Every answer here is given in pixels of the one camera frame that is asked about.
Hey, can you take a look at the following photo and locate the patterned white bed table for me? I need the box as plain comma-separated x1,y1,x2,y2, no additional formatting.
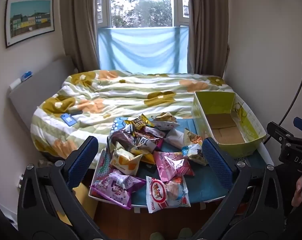
88,116,275,213

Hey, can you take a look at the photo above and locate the gold and black snack packet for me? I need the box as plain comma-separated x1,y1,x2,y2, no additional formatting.
124,114,154,132

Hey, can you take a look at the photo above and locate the grey headboard panel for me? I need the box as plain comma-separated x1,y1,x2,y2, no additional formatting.
7,55,76,132

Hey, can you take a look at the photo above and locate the yellow cardboard piece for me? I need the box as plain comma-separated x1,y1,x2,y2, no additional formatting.
56,182,98,225

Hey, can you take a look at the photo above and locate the plain white snack packet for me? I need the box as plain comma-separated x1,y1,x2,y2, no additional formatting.
164,129,189,151

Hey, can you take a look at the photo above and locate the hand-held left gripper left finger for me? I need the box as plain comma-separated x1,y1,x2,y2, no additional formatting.
17,136,109,240

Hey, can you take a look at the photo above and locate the beige and orange snack packet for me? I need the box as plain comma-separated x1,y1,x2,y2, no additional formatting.
151,112,180,130

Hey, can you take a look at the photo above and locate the purple snack packet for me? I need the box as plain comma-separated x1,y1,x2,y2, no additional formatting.
90,169,146,210

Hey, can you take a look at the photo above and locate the white blue and orange packet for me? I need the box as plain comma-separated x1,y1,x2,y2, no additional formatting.
181,129,209,166

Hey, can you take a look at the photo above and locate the pink snack packet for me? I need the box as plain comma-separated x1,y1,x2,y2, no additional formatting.
153,151,195,183

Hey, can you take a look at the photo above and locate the black cable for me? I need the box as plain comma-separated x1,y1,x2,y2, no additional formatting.
278,60,302,128

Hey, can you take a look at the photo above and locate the light blue window cloth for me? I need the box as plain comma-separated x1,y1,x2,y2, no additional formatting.
98,26,189,74

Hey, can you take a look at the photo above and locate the window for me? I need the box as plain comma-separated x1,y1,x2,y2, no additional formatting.
96,0,191,29

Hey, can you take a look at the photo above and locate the red and white snack packet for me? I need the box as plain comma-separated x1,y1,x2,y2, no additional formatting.
146,175,192,214

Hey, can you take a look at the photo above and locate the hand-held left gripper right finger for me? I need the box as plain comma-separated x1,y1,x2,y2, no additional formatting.
191,137,285,240

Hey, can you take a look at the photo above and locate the framed wall picture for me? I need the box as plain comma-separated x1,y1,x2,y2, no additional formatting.
5,0,55,49

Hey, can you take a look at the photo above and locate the white and orange cake packet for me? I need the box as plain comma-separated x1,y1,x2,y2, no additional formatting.
110,149,143,177

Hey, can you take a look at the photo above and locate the floral striped blanket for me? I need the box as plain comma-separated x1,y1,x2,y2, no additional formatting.
31,70,235,161

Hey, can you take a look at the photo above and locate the green cardboard box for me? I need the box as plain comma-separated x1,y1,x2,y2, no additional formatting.
192,91,266,158

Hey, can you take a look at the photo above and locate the teal table mat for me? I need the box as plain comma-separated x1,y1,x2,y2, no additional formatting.
131,119,266,205

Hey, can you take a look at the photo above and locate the person's right hand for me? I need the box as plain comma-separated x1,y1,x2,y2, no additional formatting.
291,174,302,207

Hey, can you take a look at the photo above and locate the beige curtain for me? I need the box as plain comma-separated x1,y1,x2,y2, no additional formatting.
188,0,229,75
59,0,100,72

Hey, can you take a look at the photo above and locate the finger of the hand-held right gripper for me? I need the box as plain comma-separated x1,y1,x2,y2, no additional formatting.
267,121,295,147
293,117,302,137

